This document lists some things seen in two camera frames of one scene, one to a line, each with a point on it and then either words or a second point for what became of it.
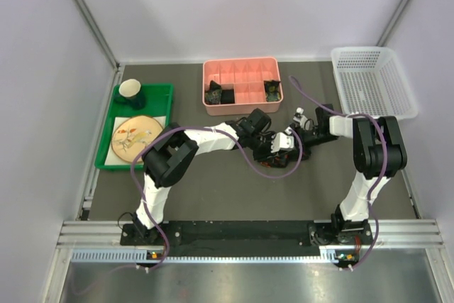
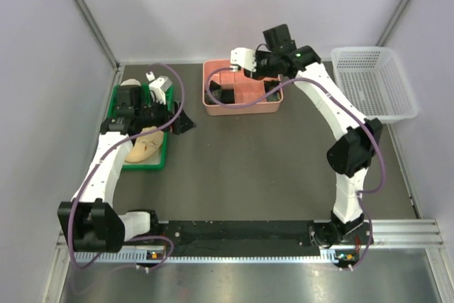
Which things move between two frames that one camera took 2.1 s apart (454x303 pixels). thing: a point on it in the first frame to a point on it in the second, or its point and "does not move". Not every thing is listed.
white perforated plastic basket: x=372 y=81 does not move
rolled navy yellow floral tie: x=272 y=90 does not move
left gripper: x=266 y=154 to x=181 y=124
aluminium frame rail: x=89 y=13 does not move
